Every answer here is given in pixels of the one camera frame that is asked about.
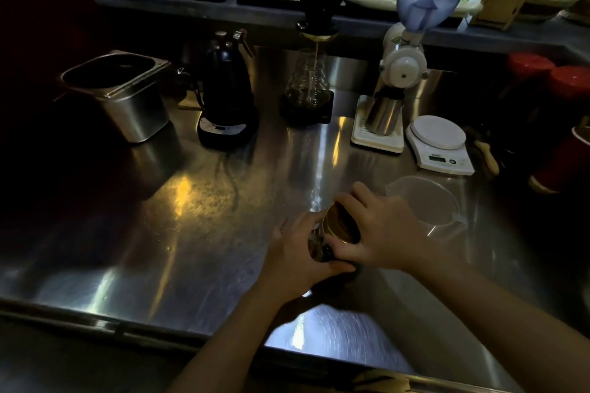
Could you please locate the person's right hand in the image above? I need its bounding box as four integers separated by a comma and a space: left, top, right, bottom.
324, 182, 434, 273

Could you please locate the person's left hand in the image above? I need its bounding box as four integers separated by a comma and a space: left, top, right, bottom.
260, 211, 356, 300

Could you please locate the round gold metal tin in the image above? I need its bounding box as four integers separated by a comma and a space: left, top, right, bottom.
308, 202, 361, 264

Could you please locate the person's left forearm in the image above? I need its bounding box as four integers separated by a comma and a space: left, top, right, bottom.
167, 275, 298, 393

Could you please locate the person's right forearm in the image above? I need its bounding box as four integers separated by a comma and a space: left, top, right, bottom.
406, 247, 590, 393

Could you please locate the clear plastic measuring jug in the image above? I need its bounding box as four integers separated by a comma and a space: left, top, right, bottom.
386, 175, 468, 241

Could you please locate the stainless steel dosing cup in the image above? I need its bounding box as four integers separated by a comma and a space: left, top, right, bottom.
365, 88, 404, 136

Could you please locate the white digital kitchen scale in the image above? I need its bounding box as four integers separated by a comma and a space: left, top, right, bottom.
405, 115, 475, 176

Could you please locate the black coffee scale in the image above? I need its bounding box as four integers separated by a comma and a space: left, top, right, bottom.
280, 90, 334, 125

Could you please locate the glass coffee server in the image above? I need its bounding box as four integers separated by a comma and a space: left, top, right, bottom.
285, 48, 332, 109

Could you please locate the white coffee grinder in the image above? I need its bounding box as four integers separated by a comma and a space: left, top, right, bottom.
351, 0, 475, 154

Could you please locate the red lidded dark jar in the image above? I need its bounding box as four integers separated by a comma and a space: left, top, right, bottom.
530, 66, 590, 168
479, 53, 556, 163

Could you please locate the black gooseneck electric kettle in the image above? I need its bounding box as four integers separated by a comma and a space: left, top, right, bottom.
177, 29, 259, 148

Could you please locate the black coffee dripper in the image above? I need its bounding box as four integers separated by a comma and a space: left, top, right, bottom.
294, 0, 351, 42

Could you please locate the red paper cup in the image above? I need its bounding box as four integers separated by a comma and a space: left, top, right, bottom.
528, 126, 590, 195

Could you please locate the stainless steel rectangular container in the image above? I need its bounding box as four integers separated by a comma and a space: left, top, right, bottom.
59, 50, 172, 145

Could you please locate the wooden handled brush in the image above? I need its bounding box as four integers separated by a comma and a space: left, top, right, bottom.
466, 128, 501, 178

